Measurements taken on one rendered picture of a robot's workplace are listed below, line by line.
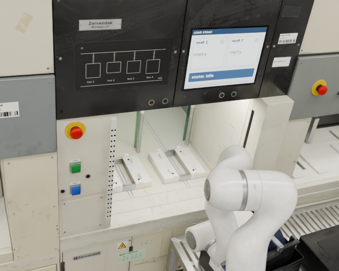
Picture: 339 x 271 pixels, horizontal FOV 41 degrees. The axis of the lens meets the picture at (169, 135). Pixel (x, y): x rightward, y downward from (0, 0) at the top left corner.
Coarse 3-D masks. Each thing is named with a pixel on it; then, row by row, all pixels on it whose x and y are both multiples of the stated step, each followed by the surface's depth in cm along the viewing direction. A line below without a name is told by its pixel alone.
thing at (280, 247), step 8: (272, 240) 159; (296, 240) 163; (280, 248) 156; (288, 248) 163; (272, 256) 160; (280, 256) 164; (288, 256) 167; (272, 264) 163; (280, 264) 167; (288, 264) 170
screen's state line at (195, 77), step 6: (204, 72) 152; (210, 72) 153; (216, 72) 154; (222, 72) 155; (228, 72) 156; (234, 72) 157; (240, 72) 158; (246, 72) 159; (252, 72) 160; (192, 78) 152; (198, 78) 153; (204, 78) 154; (210, 78) 155; (216, 78) 156; (222, 78) 157; (228, 78) 158
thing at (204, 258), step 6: (204, 252) 176; (294, 252) 172; (204, 258) 177; (210, 258) 173; (294, 258) 172; (300, 258) 169; (204, 264) 178; (210, 264) 174; (294, 264) 166; (300, 264) 168; (210, 270) 175; (216, 270) 171; (222, 270) 167; (276, 270) 161; (282, 270) 163; (288, 270) 166; (294, 270) 169
